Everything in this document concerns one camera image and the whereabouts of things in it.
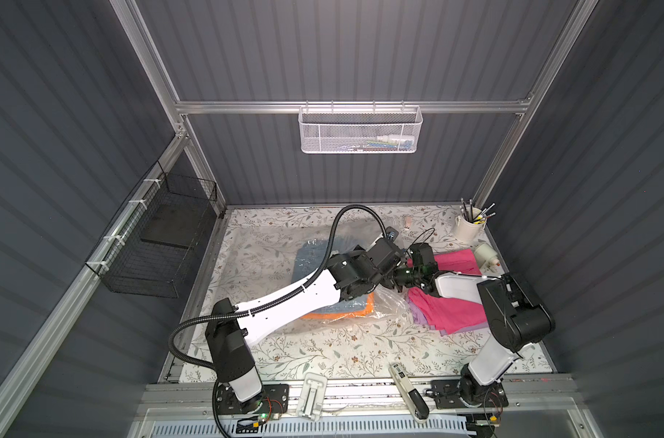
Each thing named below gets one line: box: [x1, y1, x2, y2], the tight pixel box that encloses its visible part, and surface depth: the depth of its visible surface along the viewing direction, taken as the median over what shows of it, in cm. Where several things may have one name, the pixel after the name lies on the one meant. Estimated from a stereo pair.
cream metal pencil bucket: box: [455, 206, 488, 245], surface depth 107 cm
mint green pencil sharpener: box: [474, 242, 500, 273], surface depth 98 cm
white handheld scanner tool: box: [388, 362, 430, 424], surface depth 72 cm
